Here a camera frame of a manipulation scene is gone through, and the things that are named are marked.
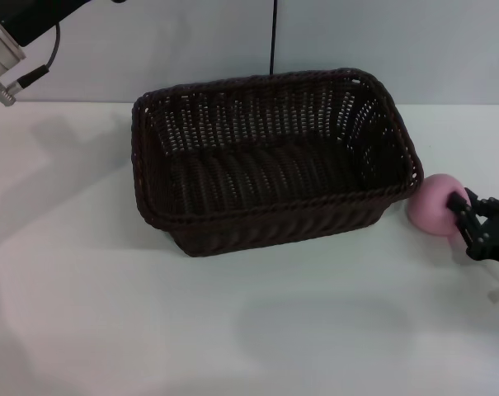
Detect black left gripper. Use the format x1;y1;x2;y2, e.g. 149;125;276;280
0;0;75;48

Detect dark left arm cable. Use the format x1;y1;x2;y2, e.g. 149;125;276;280
0;22;63;107

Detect dark brown woven basket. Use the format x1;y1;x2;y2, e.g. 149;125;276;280
129;66;425;258

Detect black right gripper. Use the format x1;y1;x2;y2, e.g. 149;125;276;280
446;186;499;273

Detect pink peach toy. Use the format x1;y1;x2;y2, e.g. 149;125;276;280
406;173;468;238

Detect black vertical cable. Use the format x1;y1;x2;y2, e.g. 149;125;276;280
269;0;279;76

